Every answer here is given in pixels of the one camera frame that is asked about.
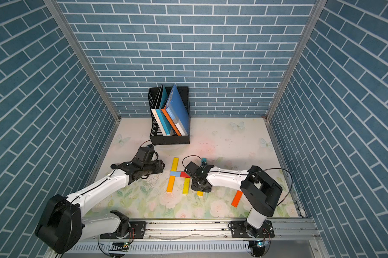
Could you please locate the lime yellow block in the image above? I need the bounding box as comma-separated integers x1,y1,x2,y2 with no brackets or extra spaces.
183,177,190,195

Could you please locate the red small block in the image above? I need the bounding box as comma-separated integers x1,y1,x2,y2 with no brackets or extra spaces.
180,172,190,178

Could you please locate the light blue small block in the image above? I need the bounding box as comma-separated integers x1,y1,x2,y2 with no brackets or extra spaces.
170,171,181,177

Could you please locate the amber orange long block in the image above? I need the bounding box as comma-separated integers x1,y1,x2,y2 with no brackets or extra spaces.
166,176,176,193

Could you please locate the yellow long block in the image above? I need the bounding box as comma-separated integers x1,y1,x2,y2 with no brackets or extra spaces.
171,158,179,172

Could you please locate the orange red block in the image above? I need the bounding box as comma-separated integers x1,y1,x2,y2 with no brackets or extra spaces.
231,191,243,207

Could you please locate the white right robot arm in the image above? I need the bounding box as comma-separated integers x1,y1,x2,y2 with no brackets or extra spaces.
184,162,283,230

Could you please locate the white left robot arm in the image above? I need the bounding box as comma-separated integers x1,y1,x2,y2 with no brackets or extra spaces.
34,145,165,254

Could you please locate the white book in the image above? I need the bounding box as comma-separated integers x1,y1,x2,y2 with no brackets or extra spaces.
151,85,166,136

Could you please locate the black mesh file holder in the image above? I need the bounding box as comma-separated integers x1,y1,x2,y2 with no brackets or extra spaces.
148,86,191,145

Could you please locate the orange book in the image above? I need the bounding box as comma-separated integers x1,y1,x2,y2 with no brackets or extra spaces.
161,108,181,136

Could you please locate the blue folder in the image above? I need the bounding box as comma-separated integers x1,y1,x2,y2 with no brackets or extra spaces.
165,85,189,136

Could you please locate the teal book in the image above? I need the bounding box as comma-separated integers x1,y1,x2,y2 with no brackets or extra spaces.
157,87,174,136

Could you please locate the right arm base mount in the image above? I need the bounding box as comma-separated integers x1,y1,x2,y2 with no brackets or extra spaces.
228,220,275,238

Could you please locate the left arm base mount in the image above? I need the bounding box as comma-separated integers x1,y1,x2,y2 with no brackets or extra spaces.
99,221,147,240

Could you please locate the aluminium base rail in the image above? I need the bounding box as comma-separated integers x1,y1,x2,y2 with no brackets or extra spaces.
80,217,320,243

